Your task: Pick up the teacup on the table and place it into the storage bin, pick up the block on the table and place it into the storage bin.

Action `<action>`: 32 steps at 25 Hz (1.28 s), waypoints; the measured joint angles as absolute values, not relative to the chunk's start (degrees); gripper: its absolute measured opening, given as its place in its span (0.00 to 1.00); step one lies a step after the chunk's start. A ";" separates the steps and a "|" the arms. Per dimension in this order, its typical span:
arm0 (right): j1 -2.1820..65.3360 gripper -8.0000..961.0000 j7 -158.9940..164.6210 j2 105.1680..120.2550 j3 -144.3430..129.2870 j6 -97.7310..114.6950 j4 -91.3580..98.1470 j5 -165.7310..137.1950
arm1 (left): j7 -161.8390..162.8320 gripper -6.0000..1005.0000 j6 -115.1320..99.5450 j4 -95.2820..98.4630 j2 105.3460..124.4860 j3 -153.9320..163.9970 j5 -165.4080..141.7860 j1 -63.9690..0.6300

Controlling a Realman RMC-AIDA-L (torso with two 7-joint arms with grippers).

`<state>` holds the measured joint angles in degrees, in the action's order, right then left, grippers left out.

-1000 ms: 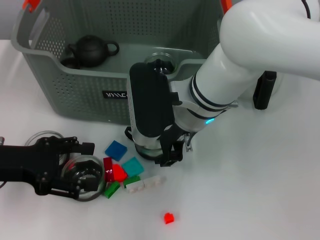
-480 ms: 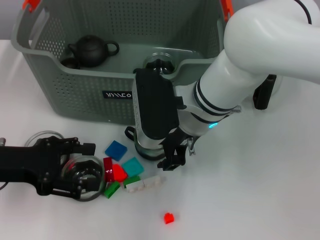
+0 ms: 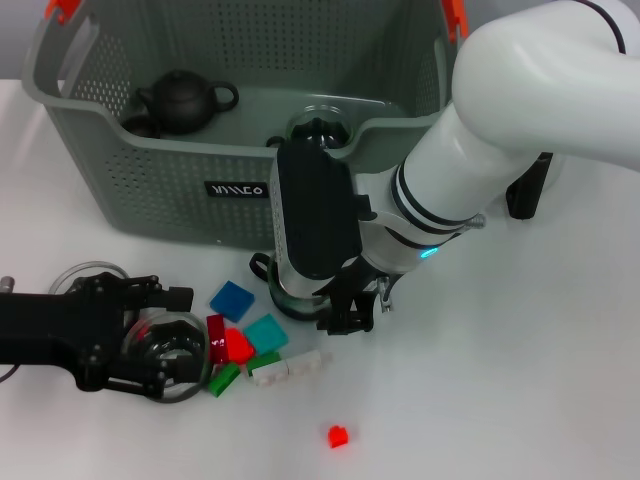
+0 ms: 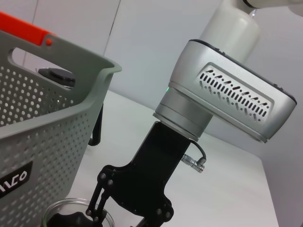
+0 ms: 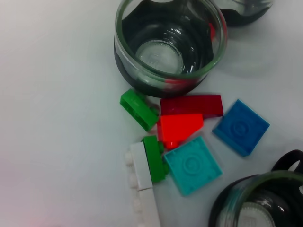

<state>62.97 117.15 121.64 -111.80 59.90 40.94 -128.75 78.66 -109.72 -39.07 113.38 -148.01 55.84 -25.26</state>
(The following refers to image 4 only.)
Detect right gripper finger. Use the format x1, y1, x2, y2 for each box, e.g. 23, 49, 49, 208
85, 178, 112, 224
136, 216, 149, 227

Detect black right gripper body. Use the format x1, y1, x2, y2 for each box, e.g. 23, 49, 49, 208
98, 120, 192, 227

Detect glass teacup black base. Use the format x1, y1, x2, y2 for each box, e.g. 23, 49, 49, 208
42, 197, 116, 227

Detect grey perforated storage bin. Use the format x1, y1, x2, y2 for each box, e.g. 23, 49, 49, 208
0, 29, 123, 227

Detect right gripper cable metal plugs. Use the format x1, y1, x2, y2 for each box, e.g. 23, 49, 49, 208
181, 141, 208, 174

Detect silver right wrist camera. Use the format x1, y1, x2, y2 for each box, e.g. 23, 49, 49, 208
169, 39, 298, 144

